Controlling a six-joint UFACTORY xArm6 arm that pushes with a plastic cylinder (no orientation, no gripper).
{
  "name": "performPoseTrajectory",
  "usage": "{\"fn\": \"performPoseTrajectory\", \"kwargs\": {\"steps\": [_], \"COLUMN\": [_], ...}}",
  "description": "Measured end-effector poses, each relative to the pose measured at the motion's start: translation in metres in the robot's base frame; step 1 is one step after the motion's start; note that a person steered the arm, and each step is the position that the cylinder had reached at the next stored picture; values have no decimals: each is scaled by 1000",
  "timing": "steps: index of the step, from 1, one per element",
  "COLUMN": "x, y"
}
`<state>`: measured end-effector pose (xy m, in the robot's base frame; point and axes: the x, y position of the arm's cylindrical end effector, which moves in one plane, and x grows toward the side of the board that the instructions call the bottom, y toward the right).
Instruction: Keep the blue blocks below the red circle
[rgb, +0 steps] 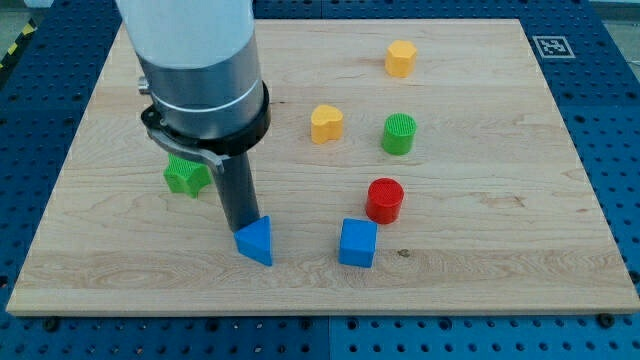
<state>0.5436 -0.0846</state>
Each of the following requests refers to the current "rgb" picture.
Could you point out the wooden board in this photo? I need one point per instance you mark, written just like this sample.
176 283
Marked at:
498 216

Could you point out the yellow heart block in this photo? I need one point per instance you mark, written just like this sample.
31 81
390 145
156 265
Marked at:
326 124

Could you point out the fiducial marker tag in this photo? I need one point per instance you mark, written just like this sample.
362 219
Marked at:
553 47

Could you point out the black flange with metal bracket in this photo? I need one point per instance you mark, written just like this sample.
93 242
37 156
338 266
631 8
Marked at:
212 152

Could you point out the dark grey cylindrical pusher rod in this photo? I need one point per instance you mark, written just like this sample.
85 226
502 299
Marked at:
236 191

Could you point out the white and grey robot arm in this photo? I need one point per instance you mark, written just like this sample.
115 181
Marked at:
210 104

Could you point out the yellow hexagon block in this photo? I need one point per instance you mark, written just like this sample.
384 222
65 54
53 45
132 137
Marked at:
400 58

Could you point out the blue triangle block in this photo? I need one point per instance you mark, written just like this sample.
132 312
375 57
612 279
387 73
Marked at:
255 241

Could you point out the green cylinder block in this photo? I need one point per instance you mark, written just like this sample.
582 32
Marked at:
398 134

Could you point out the green star block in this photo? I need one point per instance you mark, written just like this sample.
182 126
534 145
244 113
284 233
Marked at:
187 177

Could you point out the red cylinder block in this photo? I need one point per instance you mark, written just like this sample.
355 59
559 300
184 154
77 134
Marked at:
384 200

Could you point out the blue cube block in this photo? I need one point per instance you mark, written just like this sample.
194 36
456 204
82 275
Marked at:
357 244

